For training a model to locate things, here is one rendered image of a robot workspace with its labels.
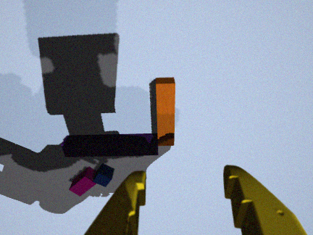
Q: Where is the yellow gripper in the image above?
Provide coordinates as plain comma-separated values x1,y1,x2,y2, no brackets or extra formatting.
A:
84,165,307,235

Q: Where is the magenta block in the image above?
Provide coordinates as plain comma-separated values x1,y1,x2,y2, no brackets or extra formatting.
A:
69,167,96,196

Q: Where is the small blue cube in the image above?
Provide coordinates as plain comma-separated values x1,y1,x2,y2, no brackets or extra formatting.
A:
93,163,114,187

